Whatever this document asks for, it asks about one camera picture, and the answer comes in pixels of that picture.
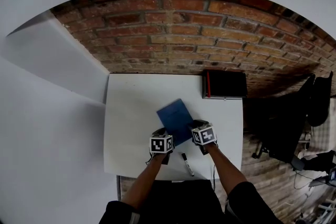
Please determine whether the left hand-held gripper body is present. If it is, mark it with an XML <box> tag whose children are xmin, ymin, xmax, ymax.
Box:
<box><xmin>149</xmin><ymin>127</ymin><xmax>174</xmax><ymax>165</ymax></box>

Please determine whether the person's right forearm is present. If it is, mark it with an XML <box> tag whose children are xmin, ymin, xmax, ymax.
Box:
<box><xmin>206</xmin><ymin>144</ymin><xmax>249</xmax><ymax>199</ymax></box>

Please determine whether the black and white marker pen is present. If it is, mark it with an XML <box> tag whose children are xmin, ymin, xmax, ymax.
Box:
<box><xmin>181</xmin><ymin>153</ymin><xmax>195</xmax><ymax>177</ymax></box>

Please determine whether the black storage box red edge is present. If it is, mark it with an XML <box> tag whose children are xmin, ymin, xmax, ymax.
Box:
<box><xmin>201</xmin><ymin>70</ymin><xmax>248</xmax><ymax>100</ymax></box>

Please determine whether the white table top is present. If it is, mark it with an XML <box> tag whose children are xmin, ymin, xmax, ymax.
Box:
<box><xmin>103</xmin><ymin>72</ymin><xmax>244</xmax><ymax>182</ymax></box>

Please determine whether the blue notebook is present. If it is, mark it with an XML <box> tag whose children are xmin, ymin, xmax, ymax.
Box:
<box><xmin>156</xmin><ymin>98</ymin><xmax>195</xmax><ymax>147</ymax></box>

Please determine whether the checked cloth covered table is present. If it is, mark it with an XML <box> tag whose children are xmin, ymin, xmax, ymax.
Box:
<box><xmin>301</xmin><ymin>98</ymin><xmax>336</xmax><ymax>153</ymax></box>

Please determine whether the black office chair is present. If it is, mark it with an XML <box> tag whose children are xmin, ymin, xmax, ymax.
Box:
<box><xmin>244</xmin><ymin>72</ymin><xmax>334</xmax><ymax>172</ymax></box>

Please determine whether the person's left forearm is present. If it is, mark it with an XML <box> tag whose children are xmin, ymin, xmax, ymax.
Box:
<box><xmin>120</xmin><ymin>153</ymin><xmax>169</xmax><ymax>209</ymax></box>

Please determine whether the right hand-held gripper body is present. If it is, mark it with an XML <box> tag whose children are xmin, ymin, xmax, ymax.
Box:
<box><xmin>191</xmin><ymin>119</ymin><xmax>218</xmax><ymax>155</ymax></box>

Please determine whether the person's black clothing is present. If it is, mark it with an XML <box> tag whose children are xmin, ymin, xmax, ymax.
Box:
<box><xmin>99</xmin><ymin>179</ymin><xmax>284</xmax><ymax>224</ymax></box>

